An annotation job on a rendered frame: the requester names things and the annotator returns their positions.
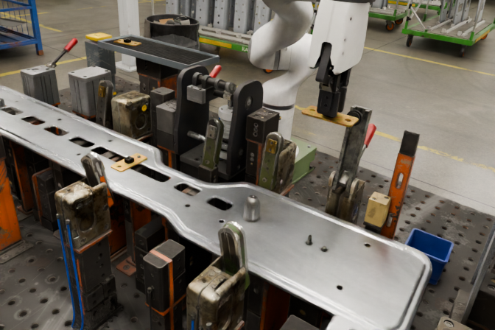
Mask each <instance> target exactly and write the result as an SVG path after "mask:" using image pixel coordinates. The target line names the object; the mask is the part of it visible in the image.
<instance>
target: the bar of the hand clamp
mask: <svg viewBox="0 0 495 330"><path fill-rule="evenodd" d="M371 113H372V109H370V108H364V107H361V106H358V105H353V106H352V107H351V109H350V111H349V112H348V114H347V115H349V116H353V117H356V118H358V119H359V121H358V122H357V123H356V124H355V125H354V126H352V127H346V129H345V135H344V138H343V144H342V148H341V151H340V157H339V161H338V164H337V170H336V173H335V177H334V182H333V186H332V189H333V190H336V189H337V188H339V186H340V183H338V180H339V179H340V178H341V177H342V173H343V170H345V171H348V172H350V175H349V179H348V184H347V187H346V190H345V193H346V194H347V195H349V192H350V188H351V184H352V182H353V180H354V179H355V178H356V175H357V170H358V166H359V161H360V158H361V154H362V149H363V146H364V143H365V137H366V134H367V131H368V125H369V121H370V118H371Z"/></svg>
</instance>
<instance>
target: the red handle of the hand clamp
mask: <svg viewBox="0 0 495 330"><path fill-rule="evenodd" d="M375 132H376V126H375V125H374V124H369V125H368V131H367V134H366V137H365V143H364V146H363V149H362V154H361V157H362V155H363V153H364V151H365V149H366V148H368V145H369V144H370V142H371V139H372V138H373V135H374V133H375ZM360 159H361V158H360ZM349 175H350V172H348V171H344V173H343V176H342V177H341V178H340V179H339V180H338V183H340V185H341V186H343V187H346V186H347V184H348V179H349Z"/></svg>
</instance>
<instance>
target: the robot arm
mask: <svg viewBox="0 0 495 330"><path fill-rule="evenodd" d="M262 1H263V2H264V3H265V4H266V5H267V6H268V7H269V8H270V9H271V10H272V11H274V12H275V16H274V19H273V20H272V21H270V22H268V23H266V24H265V25H264V26H262V27H261V28H259V29H258V30H257V31H256V32H255V33H254V34H253V36H252V37H251V39H250V41H249V44H248V49H247V55H248V58H249V61H250V62H251V63H252V64H253V65H254V66H255V67H257V68H260V69H270V70H283V71H288V72H286V73H285V74H283V75H281V76H280V77H276V78H274V79H271V80H268V81H267V82H265V83H264V84H263V85H262V86H263V91H264V96H263V105H262V107H263V108H266V109H269V110H274V111H276V112H279V113H280V115H279V116H281V120H279V123H278V132H279V133H280V134H281V135H282V136H283V137H284V138H285V139H287V140H290V138H291V132H292V121H293V116H294V109H295V99H296V95H297V91H298V88H299V86H300V85H301V83H302V82H303V81H304V80H305V79H306V78H307V77H309V76H310V75H311V74H312V73H313V72H314V71H315V70H316V68H317V67H318V70H317V75H316V78H315V80H316V81H317V82H319V83H320V84H319V89H320V91H319V97H318V102H317V112H318V113H320V114H323V115H326V116H330V117H335V116H337V112H340V113H341V112H343V109H344V104H345V97H346V92H347V88H345V87H347V86H348V82H349V78H350V73H351V68H352V67H353V66H355V65H356V64H358V62H359V61H360V60H361V57H362V52H363V49H364V44H365V36H366V31H367V25H368V13H369V6H370V3H372V2H375V0H262ZM312 2H320V5H319V7H318V11H317V15H316V19H315V25H314V29H313V33H312V35H310V34H306V32H307V30H308V28H309V26H310V24H311V22H312V17H313V6H312ZM330 67H331V69H330ZM329 75H330V76H329ZM344 86H345V87H344ZM290 141H291V140H290Z"/></svg>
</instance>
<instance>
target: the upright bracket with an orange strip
mask: <svg viewBox="0 0 495 330"><path fill-rule="evenodd" d="M419 138H420V134H417V133H413V132H409V131H407V130H405V131H404V135H403V138H402V141H401V146H400V150H399V153H398V156H397V159H396V165H395V168H394V171H393V177H392V180H391V184H390V189H389V192H388V197H391V201H390V207H389V210H388V213H387V219H386V223H385V224H384V226H383V227H382V230H381V233H380V235H382V236H386V237H387V238H390V239H394V236H395V233H396V228H397V225H398V222H399V217H400V213H401V209H402V206H403V202H404V198H405V194H406V191H407V187H408V183H409V180H410V176H411V172H412V169H413V164H414V161H415V153H416V150H417V146H418V142H419ZM401 173H402V174H403V178H402V182H401V185H398V181H399V176H400V174H401ZM390 213H392V214H393V218H392V222H391V224H390V223H389V222H388V220H389V217H390Z"/></svg>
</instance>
